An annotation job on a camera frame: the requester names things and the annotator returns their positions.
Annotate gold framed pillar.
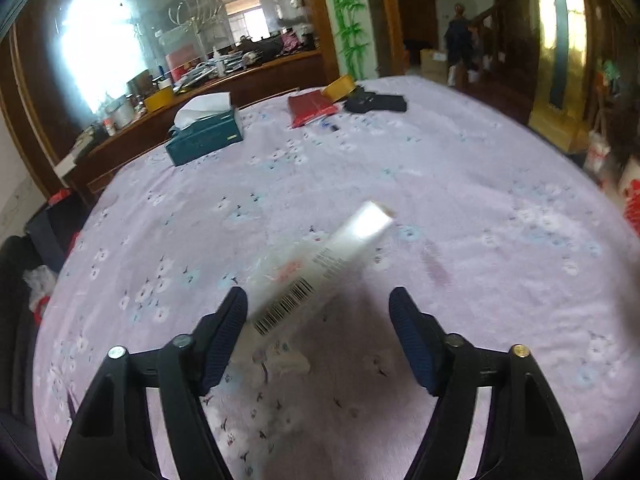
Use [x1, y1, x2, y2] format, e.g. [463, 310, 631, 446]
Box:
[527, 0, 591, 153]

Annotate crumpled clear plastic bag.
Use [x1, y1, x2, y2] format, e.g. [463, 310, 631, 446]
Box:
[22, 265, 58, 311]

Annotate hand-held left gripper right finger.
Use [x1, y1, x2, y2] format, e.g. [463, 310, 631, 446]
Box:
[389, 286, 583, 480]

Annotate long white cardboard box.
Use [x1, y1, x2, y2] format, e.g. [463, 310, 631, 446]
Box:
[247, 200, 397, 337]

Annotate dark chair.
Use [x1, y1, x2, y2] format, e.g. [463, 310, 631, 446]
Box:
[25, 192, 83, 273]

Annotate yellow small box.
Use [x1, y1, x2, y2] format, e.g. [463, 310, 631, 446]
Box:
[320, 74, 357, 101]

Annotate green bamboo wall decal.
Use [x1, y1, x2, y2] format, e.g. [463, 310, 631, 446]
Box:
[317, 0, 368, 81]

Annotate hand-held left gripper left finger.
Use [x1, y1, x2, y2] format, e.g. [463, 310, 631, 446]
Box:
[56, 286, 249, 480]

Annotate large wall mirror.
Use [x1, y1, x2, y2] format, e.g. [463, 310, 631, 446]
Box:
[10, 0, 321, 126]

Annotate dark jacket on post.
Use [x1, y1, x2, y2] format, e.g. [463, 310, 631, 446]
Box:
[444, 2, 476, 71]

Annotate wooden sideboard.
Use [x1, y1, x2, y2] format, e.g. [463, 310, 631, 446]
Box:
[55, 47, 331, 206]

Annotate wooden door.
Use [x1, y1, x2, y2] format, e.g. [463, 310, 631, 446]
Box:
[390, 0, 441, 66]

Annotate white red printed bag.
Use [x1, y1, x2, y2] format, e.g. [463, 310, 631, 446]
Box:
[585, 130, 613, 173]

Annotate pile of handbags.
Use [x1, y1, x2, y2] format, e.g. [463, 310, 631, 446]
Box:
[240, 32, 318, 61]

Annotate brown cardboard box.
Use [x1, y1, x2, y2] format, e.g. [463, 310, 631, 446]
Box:
[420, 49, 451, 83]

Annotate black chair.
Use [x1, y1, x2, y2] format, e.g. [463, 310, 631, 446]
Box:
[0, 234, 56, 480]

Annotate purple floral tablecloth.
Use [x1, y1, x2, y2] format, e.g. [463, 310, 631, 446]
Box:
[32, 75, 640, 480]

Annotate red box on sideboard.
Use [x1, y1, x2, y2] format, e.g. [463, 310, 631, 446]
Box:
[165, 45, 198, 73]

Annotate black case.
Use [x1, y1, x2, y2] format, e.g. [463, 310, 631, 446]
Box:
[344, 87, 408, 114]

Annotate wooden staircase railing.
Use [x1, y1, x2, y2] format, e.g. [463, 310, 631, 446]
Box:
[470, 0, 541, 111]

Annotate teal tissue box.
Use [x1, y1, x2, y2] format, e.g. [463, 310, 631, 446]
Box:
[165, 92, 245, 167]

